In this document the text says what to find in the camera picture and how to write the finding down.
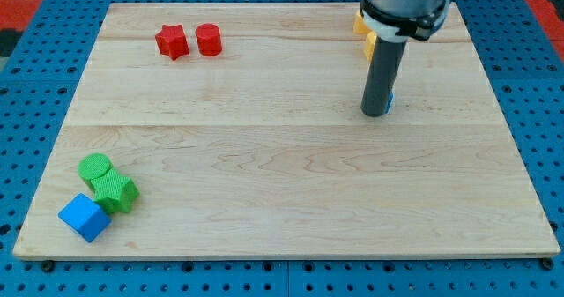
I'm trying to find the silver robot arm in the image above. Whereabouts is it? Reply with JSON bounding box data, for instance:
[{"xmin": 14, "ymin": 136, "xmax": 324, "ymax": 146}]
[{"xmin": 360, "ymin": 0, "xmax": 452, "ymax": 43}]

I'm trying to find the wooden board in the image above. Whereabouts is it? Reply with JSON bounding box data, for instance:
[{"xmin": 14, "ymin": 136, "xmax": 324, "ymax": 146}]
[{"xmin": 13, "ymin": 3, "xmax": 560, "ymax": 261}]

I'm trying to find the blue block behind tool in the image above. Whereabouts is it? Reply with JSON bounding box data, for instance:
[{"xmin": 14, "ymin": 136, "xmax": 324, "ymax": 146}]
[{"xmin": 385, "ymin": 92, "xmax": 394, "ymax": 114}]

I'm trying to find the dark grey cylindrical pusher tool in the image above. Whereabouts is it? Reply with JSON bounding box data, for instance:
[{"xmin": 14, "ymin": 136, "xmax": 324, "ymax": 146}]
[{"xmin": 360, "ymin": 37, "xmax": 406, "ymax": 117}]

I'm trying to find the red cylinder block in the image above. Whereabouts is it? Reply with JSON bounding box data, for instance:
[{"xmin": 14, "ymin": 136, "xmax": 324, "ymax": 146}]
[{"xmin": 195, "ymin": 23, "xmax": 222, "ymax": 56}]

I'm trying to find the yellow block lower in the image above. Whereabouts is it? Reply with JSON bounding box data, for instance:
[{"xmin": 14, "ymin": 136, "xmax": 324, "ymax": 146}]
[{"xmin": 363, "ymin": 31, "xmax": 377, "ymax": 61}]

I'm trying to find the yellow block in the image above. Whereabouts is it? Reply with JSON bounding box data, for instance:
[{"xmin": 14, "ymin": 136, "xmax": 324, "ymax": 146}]
[
  {"xmin": 363, "ymin": 31, "xmax": 377, "ymax": 61},
  {"xmin": 352, "ymin": 11, "xmax": 371, "ymax": 35}
]

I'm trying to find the yellow block upper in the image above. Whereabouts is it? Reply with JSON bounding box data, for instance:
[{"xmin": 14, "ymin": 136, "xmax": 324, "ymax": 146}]
[{"xmin": 352, "ymin": 11, "xmax": 371, "ymax": 35}]

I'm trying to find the red star block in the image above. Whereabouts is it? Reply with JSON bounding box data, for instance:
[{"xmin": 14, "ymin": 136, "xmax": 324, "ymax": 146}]
[{"xmin": 155, "ymin": 25, "xmax": 189, "ymax": 61}]

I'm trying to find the green star block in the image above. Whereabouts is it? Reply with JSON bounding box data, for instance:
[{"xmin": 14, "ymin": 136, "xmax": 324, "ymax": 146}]
[{"xmin": 92, "ymin": 168, "xmax": 139, "ymax": 214}]

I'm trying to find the green cylinder block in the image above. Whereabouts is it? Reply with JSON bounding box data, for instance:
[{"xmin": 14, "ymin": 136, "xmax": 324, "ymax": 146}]
[{"xmin": 78, "ymin": 153, "xmax": 113, "ymax": 192}]

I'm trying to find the blue cube block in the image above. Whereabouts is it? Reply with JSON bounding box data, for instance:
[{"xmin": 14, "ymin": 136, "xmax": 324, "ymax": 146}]
[{"xmin": 57, "ymin": 193, "xmax": 111, "ymax": 242}]

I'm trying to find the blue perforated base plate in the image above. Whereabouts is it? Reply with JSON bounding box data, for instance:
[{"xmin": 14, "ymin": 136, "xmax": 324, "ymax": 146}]
[{"xmin": 1, "ymin": 0, "xmax": 563, "ymax": 296}]

